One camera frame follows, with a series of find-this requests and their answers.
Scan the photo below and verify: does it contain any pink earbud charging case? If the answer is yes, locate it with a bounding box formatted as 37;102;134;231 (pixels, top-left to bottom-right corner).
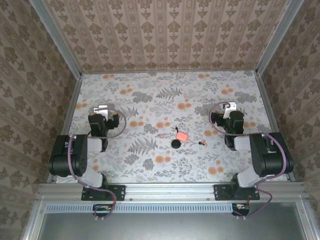
174;126;188;142

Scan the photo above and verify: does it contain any grey metal sheet panel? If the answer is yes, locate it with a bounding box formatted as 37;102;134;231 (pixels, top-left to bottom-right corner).
21;199;320;240

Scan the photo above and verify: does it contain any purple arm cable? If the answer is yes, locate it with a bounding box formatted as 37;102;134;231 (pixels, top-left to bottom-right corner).
67;108;127;221
208;101;288;221

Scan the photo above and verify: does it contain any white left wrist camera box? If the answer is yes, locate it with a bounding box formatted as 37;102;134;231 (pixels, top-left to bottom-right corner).
93;104;110;118

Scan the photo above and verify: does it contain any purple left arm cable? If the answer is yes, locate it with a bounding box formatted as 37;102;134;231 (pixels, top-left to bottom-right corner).
67;108;127;221

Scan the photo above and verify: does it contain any floral patterned table cover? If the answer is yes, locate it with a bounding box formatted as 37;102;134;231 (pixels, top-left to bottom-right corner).
56;70;288;183

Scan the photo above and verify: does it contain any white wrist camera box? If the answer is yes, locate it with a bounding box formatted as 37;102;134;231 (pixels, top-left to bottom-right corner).
93;104;110;118
223;101;238;113

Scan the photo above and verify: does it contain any grey slotted cable duct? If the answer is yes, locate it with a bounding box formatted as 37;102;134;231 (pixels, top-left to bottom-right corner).
45;202;251;214

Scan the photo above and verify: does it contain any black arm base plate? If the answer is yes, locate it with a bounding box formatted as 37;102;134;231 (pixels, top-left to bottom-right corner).
81;184;127;202
213;184;261;201

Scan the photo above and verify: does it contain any aluminium frame post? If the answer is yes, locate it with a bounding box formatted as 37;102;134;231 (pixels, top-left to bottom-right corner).
29;0;83;80
254;0;305;76

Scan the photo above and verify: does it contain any aluminium side rail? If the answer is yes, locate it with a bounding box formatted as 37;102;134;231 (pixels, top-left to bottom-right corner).
254;72;296;182
46;73;83;183

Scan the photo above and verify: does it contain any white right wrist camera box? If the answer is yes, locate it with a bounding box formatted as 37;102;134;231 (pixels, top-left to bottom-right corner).
223;101;238;113

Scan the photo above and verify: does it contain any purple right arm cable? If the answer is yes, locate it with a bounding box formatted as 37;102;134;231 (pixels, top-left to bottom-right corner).
208;101;288;221

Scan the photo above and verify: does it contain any black cable connector mount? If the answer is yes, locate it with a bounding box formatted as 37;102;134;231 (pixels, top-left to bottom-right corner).
92;203;116;218
231;202;251;217

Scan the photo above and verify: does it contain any aluminium front rail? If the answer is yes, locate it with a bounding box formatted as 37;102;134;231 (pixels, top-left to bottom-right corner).
37;182;307;202

